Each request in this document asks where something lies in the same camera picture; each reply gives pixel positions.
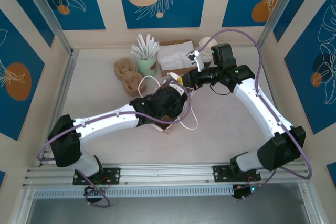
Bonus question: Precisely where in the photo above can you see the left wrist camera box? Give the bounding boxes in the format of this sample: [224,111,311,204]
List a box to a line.
[167,81,186,95]

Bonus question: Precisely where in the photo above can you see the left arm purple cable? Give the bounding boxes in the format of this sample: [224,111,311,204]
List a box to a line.
[36,79,194,208]

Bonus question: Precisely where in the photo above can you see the brown cardboard napkin box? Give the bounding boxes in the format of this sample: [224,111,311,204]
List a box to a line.
[157,39,194,78]

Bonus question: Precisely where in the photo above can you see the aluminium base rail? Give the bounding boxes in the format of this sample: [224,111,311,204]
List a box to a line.
[23,161,312,187]

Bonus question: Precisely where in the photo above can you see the stack of pulp cup carriers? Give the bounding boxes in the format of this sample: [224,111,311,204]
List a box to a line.
[113,58,146,97]

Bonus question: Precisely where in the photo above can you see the aluminium frame post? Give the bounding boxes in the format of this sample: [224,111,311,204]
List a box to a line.
[256,0,300,50]
[18,0,80,56]
[7,186,36,224]
[298,182,326,224]

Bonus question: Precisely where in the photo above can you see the white paper napkins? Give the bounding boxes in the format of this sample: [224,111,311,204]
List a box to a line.
[157,41,195,70]

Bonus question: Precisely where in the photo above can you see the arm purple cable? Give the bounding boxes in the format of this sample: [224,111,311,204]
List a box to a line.
[36,79,194,208]
[198,28,313,201]

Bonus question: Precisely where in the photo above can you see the stack of white paper cups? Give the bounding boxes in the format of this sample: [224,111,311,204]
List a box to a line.
[198,37,219,69]

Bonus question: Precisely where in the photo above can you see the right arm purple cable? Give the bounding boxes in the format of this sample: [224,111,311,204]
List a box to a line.
[198,28,313,201]

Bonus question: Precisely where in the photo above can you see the aluminium side rail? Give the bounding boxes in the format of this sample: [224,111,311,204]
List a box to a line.
[38,49,80,167]

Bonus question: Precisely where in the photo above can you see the mint green holder cup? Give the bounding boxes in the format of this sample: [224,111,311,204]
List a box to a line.
[135,51,159,78]

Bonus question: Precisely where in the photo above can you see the pulp two-cup carrier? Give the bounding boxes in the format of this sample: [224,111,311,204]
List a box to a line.
[159,115,174,128]

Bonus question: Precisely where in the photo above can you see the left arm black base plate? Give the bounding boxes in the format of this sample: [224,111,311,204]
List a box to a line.
[72,167,121,186]

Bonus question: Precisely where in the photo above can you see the grey slotted cable duct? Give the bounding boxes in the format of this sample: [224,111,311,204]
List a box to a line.
[33,184,235,200]

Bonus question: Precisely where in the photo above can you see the red and white paper bag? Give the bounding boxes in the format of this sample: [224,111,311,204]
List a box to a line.
[138,72,200,134]

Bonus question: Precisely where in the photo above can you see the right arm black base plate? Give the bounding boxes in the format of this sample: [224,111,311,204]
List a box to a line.
[213,164,262,183]

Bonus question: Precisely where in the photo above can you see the grey metal plate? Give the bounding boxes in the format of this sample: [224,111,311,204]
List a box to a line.
[25,183,314,224]

